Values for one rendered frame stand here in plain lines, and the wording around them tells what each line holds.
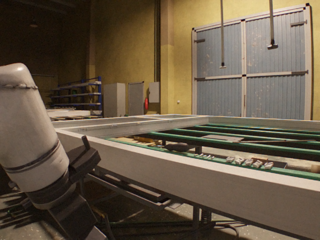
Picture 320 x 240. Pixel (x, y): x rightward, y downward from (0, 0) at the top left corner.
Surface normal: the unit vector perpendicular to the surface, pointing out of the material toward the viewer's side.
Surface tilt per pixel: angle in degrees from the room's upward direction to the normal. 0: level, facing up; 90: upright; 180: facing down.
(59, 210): 25
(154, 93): 90
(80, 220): 97
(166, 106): 90
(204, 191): 90
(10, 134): 106
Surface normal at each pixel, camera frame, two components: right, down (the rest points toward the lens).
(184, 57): -0.65, 0.06
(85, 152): -0.18, -0.88
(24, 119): 0.89, 0.04
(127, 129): 0.74, 0.05
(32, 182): 0.27, 0.37
